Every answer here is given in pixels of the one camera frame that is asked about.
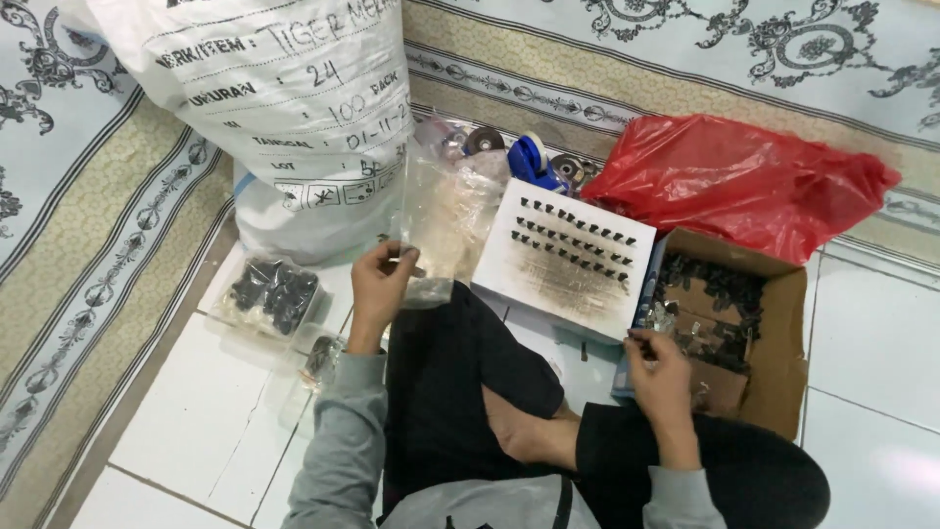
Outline pile of clear plastic bags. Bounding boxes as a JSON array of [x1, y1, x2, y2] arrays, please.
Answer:
[[400, 114, 513, 284]]

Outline brown cardboard box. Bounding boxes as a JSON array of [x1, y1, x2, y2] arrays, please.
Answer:
[[632, 228, 809, 442]]

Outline person's bare foot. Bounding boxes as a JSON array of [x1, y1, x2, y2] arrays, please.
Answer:
[[481, 385, 583, 473]]

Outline small clear plastic bag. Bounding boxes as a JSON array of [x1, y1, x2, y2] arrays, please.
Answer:
[[397, 150, 460, 310]]

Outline red plastic bag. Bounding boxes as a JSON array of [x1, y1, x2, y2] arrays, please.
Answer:
[[580, 114, 903, 265]]

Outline person's black trousers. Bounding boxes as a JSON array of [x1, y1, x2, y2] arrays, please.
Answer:
[[380, 283, 832, 529]]

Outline heap of black plastic clips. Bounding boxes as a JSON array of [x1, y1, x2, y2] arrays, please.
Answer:
[[654, 253, 768, 376]]

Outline person's grey top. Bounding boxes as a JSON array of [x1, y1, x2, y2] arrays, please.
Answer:
[[380, 474, 602, 529]]

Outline small clear packets in box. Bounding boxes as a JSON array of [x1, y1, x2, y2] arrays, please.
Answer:
[[645, 297, 706, 350]]

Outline clear bag of black parts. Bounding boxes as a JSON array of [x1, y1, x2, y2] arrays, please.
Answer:
[[209, 253, 328, 342]]

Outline blue tape dispenser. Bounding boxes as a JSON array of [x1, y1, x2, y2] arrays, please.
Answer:
[[507, 131, 570, 195]]

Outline patterned grey beige carpet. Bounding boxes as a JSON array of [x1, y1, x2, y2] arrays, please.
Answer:
[[0, 0, 940, 529]]

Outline rows of small black clips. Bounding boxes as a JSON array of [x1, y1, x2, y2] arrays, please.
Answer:
[[512, 197, 638, 284]]

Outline blue flat box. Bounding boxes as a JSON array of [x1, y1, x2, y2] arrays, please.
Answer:
[[611, 239, 668, 399]]

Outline grey grinding disc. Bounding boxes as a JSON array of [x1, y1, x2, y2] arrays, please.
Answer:
[[464, 126, 506, 157], [551, 153, 587, 188]]

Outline small clear packet of clips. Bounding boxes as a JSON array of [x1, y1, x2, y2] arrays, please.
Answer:
[[297, 334, 346, 390]]

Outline white flat board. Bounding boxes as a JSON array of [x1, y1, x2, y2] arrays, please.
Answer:
[[470, 178, 658, 345]]

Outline large white woven sack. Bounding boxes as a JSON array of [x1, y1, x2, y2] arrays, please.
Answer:
[[87, 0, 416, 265]]

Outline person's left hand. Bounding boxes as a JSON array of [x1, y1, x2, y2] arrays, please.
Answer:
[[347, 241, 421, 355]]

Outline person's right hand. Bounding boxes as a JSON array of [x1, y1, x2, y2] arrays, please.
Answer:
[[624, 328, 696, 429]]

